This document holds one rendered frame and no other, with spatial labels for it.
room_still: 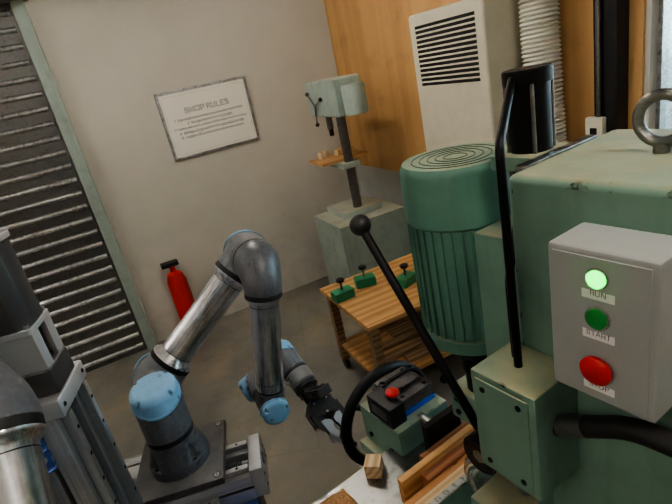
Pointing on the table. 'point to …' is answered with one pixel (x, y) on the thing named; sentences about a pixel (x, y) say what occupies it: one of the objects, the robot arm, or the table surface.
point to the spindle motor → (450, 238)
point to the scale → (449, 490)
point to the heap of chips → (340, 498)
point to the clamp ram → (432, 431)
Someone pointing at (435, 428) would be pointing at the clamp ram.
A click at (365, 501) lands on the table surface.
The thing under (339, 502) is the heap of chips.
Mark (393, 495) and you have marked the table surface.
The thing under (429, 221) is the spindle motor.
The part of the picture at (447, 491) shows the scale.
